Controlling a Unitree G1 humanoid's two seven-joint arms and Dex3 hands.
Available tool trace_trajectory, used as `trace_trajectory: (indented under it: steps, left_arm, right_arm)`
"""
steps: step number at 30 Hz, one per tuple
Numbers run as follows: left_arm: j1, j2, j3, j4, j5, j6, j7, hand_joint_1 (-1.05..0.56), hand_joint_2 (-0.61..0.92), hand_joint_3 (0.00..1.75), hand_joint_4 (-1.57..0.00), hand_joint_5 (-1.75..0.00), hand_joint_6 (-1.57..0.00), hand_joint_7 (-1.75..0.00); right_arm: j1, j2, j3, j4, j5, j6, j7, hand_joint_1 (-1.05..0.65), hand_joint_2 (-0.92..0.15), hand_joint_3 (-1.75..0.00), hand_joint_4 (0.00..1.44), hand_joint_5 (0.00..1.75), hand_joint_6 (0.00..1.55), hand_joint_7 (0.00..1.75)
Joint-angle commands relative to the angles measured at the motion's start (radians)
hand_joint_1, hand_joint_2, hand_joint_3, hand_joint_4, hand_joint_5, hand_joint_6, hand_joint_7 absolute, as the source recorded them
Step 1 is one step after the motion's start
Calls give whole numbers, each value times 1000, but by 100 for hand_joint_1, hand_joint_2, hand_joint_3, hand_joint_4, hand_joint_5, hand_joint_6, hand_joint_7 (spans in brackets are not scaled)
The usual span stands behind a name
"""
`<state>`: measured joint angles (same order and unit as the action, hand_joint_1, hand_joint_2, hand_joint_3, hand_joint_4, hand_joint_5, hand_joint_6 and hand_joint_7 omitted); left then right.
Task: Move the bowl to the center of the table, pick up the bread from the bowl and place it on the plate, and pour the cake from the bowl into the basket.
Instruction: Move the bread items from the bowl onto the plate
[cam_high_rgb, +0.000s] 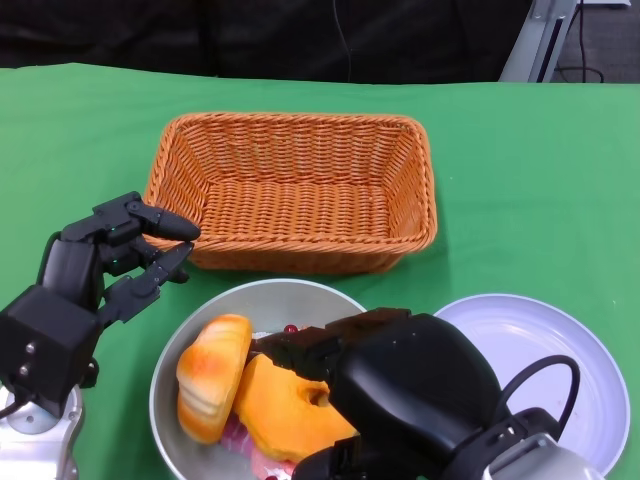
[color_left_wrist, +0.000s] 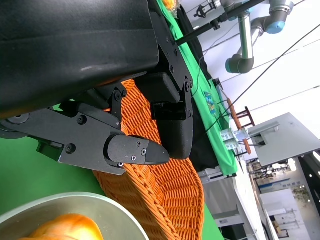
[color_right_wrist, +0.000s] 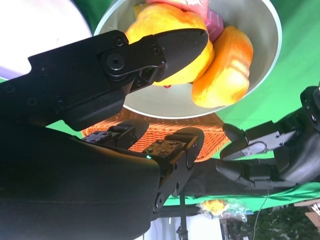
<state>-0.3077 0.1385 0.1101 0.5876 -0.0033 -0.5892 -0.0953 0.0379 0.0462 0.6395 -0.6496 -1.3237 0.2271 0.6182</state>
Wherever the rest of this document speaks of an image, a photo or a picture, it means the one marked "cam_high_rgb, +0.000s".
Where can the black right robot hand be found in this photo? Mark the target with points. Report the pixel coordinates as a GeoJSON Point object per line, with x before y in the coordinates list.
{"type": "Point", "coordinates": [415, 380]}

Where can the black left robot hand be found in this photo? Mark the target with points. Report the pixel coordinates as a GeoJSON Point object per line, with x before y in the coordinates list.
{"type": "Point", "coordinates": [75, 265]}

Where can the grey-green round bowl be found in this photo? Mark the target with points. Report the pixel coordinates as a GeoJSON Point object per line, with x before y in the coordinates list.
{"type": "Point", "coordinates": [280, 305]}

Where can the pale lavender round plate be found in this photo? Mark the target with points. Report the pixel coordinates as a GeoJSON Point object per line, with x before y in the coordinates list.
{"type": "Point", "coordinates": [550, 340]}

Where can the salmon pink cake slice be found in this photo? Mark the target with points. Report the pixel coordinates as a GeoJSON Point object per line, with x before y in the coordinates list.
{"type": "Point", "coordinates": [270, 465]}

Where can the golden sliced loaf bread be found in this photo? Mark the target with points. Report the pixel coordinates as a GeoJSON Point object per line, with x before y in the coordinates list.
{"type": "Point", "coordinates": [210, 375]}

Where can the pink striped cake slice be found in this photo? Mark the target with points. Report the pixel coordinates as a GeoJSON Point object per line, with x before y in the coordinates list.
{"type": "Point", "coordinates": [235, 435]}

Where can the orange wicker basket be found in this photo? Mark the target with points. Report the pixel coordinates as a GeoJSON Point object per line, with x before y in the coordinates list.
{"type": "Point", "coordinates": [300, 210]}

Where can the green tablecloth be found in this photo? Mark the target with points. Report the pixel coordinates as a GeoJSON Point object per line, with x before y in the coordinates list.
{"type": "Point", "coordinates": [525, 200]}

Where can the black backdrop cloth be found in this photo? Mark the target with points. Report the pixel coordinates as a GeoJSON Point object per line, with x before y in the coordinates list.
{"type": "Point", "coordinates": [200, 35]}

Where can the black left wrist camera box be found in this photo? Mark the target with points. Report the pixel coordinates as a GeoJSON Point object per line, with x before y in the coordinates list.
{"type": "Point", "coordinates": [45, 345]}

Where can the grey aluminium frame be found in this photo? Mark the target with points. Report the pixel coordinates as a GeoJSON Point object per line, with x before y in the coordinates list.
{"type": "Point", "coordinates": [540, 45]}

